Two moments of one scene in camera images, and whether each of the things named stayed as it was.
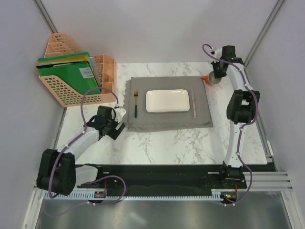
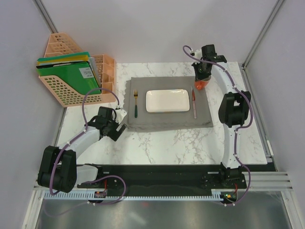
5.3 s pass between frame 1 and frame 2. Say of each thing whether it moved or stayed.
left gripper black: stayed
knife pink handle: stayed
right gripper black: moved
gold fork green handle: stayed
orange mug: moved
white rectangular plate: stayed
